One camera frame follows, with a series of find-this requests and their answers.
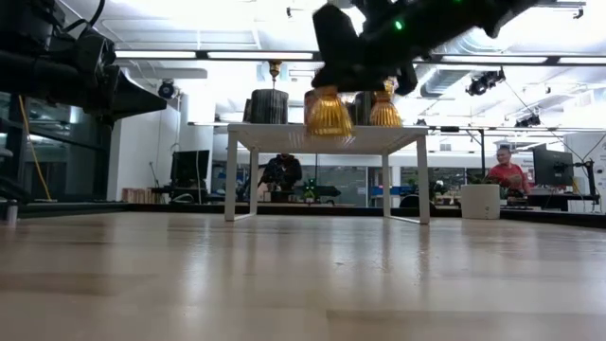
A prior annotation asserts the wooden slatted crate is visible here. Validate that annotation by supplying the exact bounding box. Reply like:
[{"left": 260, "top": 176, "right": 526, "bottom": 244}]
[{"left": 121, "top": 187, "right": 153, "bottom": 205}]

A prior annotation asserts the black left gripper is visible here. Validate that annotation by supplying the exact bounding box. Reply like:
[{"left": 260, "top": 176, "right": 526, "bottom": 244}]
[{"left": 75, "top": 30, "right": 168, "bottom": 120}]

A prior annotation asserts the long ceiling light strip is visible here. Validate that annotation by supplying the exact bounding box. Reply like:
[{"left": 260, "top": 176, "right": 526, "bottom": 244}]
[
  {"left": 116, "top": 50, "right": 198, "bottom": 60},
  {"left": 558, "top": 56, "right": 606, "bottom": 65},
  {"left": 206, "top": 50, "right": 314, "bottom": 61},
  {"left": 416, "top": 55, "right": 548, "bottom": 64}
]

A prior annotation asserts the black computer monitor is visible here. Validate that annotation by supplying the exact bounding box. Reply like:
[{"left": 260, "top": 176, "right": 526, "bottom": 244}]
[
  {"left": 169, "top": 150, "right": 211, "bottom": 182},
  {"left": 532, "top": 143, "right": 575, "bottom": 188}
]

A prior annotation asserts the white pot with green plant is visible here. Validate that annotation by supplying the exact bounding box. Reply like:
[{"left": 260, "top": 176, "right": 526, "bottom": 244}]
[{"left": 459, "top": 173, "right": 503, "bottom": 221}]

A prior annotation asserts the dark office desk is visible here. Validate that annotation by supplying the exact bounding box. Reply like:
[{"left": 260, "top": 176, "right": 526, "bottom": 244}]
[{"left": 501, "top": 191, "right": 602, "bottom": 212}]

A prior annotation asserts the black ceiling camera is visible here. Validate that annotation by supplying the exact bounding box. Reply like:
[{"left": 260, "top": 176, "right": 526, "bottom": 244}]
[{"left": 156, "top": 79, "right": 177, "bottom": 100}]

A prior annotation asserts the amber ribbed glass candle holder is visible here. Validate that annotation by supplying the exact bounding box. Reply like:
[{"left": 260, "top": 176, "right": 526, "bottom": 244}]
[
  {"left": 368, "top": 78, "right": 402, "bottom": 128},
  {"left": 305, "top": 85, "right": 354, "bottom": 138}
]

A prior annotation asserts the yellow hanging cable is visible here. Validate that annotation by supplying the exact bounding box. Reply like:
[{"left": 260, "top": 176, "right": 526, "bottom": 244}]
[{"left": 17, "top": 94, "right": 53, "bottom": 203}]

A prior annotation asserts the dark ribbed canister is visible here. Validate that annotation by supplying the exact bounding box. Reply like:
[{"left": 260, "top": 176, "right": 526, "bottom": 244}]
[{"left": 249, "top": 88, "right": 290, "bottom": 125}]

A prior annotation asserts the green lit device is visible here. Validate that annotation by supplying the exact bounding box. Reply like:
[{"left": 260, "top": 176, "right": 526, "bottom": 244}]
[{"left": 302, "top": 178, "right": 319, "bottom": 204}]

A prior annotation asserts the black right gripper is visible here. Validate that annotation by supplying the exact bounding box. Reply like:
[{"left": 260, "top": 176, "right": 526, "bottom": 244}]
[{"left": 312, "top": 3, "right": 419, "bottom": 97}]

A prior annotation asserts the person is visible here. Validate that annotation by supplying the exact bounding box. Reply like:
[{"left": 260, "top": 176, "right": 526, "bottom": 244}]
[
  {"left": 487, "top": 145, "right": 532, "bottom": 199},
  {"left": 258, "top": 153, "right": 304, "bottom": 204}
]

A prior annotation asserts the black office chair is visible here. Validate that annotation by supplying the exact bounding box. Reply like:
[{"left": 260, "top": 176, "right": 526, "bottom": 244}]
[{"left": 399, "top": 193, "right": 430, "bottom": 209}]

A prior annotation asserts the black track spotlight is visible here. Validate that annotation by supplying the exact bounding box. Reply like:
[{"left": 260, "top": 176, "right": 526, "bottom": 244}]
[
  {"left": 514, "top": 113, "right": 542, "bottom": 129},
  {"left": 465, "top": 68, "right": 507, "bottom": 98}
]

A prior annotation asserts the silver ceiling duct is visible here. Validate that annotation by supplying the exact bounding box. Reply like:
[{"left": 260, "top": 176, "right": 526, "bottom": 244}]
[{"left": 419, "top": 32, "right": 606, "bottom": 99}]

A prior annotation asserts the black aluminium table frame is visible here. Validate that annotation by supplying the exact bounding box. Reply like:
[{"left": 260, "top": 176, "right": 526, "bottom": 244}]
[{"left": 0, "top": 201, "right": 606, "bottom": 229}]

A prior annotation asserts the medium gold candlestick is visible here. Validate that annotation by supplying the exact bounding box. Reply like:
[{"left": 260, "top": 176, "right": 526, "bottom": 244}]
[{"left": 267, "top": 59, "right": 283, "bottom": 91}]

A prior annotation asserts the white perforated metal shelf riser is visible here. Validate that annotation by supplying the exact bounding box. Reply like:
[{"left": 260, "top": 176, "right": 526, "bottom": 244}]
[{"left": 223, "top": 122, "right": 431, "bottom": 225}]

